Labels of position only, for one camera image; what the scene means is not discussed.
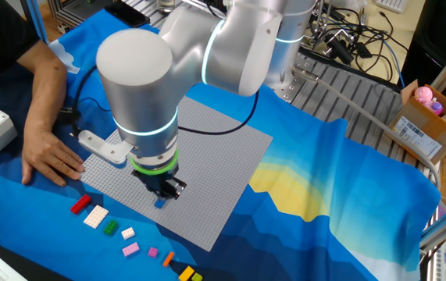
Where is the red Lego brick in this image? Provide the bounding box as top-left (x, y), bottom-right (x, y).
top-left (70, 194), bottom-right (92, 215)

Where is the clear drinking glass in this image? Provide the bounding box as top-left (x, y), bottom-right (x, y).
top-left (155, 0), bottom-right (177, 13)

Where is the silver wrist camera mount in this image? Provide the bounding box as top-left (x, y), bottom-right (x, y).
top-left (77, 130), bottom-right (134, 165)

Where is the green adapter ring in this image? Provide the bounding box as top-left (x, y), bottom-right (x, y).
top-left (128, 148), bottom-right (180, 176)

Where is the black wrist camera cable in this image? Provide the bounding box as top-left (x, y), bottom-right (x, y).
top-left (60, 64), bottom-right (261, 137)

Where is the cardboard box with label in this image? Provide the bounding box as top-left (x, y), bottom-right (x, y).
top-left (383, 79), bottom-right (446, 165)

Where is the light pink Lego brick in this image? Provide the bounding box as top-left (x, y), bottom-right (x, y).
top-left (121, 241), bottom-right (141, 258)

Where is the yellow Lego brick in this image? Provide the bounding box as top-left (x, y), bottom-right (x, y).
top-left (178, 265), bottom-right (195, 281)

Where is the aluminium frame bar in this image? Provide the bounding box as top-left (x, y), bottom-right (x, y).
top-left (419, 193), bottom-right (446, 251)

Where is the orange Lego brick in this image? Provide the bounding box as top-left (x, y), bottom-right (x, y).
top-left (162, 251), bottom-right (176, 269)

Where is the white keyboard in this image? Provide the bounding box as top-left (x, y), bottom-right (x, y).
top-left (374, 0), bottom-right (409, 14)

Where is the black aluminium frame rail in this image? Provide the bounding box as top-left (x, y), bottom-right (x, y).
top-left (46, 0), bottom-right (109, 29)

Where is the black cabinet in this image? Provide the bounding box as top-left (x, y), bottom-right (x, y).
top-left (400, 0), bottom-right (446, 114)

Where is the person's left hand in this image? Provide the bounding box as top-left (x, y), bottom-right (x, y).
top-left (21, 128), bottom-right (86, 187)

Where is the blue mountain print tablecloth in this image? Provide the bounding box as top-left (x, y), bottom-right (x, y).
top-left (0, 8), bottom-right (441, 281)

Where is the person's left forearm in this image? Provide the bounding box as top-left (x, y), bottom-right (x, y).
top-left (17, 41), bottom-right (68, 136)

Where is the pink pig toy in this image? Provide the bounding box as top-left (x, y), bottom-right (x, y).
top-left (413, 85), bottom-right (434, 105)

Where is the large white Lego plate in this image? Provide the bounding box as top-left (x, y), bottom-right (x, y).
top-left (83, 205), bottom-right (110, 229)

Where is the black smartphone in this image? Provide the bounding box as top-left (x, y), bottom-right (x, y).
top-left (104, 0), bottom-right (152, 29)

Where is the pink purple toy bottle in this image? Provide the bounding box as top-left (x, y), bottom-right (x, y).
top-left (428, 98), bottom-right (444, 116)

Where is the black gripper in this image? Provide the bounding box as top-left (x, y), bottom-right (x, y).
top-left (132, 168), bottom-right (188, 202)

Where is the grey Lego baseplate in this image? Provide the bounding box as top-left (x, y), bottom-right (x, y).
top-left (79, 96), bottom-right (274, 253)

